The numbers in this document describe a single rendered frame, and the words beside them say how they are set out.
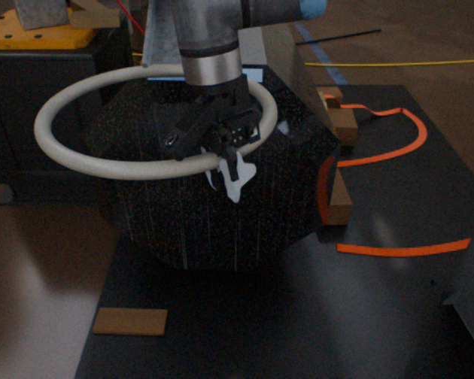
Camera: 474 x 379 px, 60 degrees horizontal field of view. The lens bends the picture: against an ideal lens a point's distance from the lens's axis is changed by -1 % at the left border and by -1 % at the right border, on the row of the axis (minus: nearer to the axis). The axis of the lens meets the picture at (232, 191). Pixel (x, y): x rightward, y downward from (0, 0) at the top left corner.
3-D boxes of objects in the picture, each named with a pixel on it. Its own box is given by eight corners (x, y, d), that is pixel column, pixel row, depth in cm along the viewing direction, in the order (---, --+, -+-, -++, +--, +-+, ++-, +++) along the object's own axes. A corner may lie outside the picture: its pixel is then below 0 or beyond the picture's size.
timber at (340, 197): (347, 224, 188) (353, 204, 180) (322, 225, 187) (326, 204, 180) (333, 185, 211) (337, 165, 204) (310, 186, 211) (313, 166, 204)
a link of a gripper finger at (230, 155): (244, 180, 67) (230, 129, 64) (237, 183, 67) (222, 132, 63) (229, 176, 71) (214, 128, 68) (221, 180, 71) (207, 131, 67)
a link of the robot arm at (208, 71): (200, 62, 56) (167, 53, 63) (206, 95, 59) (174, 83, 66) (251, 45, 60) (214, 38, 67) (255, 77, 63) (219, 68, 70)
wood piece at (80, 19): (71, 29, 170) (68, 16, 167) (75, 22, 178) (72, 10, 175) (120, 26, 172) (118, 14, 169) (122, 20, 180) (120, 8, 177)
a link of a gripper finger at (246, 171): (266, 194, 72) (253, 144, 69) (240, 208, 70) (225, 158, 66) (256, 190, 75) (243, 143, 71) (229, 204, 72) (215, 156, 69)
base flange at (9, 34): (-38, 50, 162) (-42, 37, 159) (15, 16, 201) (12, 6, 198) (84, 49, 162) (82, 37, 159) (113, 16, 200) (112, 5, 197)
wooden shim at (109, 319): (92, 333, 143) (92, 331, 142) (101, 309, 151) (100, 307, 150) (163, 335, 142) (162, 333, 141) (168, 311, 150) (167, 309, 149)
